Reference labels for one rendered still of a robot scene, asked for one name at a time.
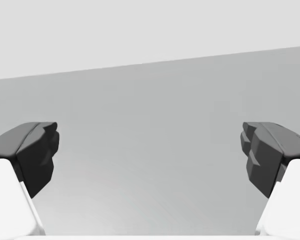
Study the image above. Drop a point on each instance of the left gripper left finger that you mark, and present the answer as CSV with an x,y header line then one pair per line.
x,y
27,160

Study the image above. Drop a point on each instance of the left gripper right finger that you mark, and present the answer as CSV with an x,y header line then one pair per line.
x,y
272,160

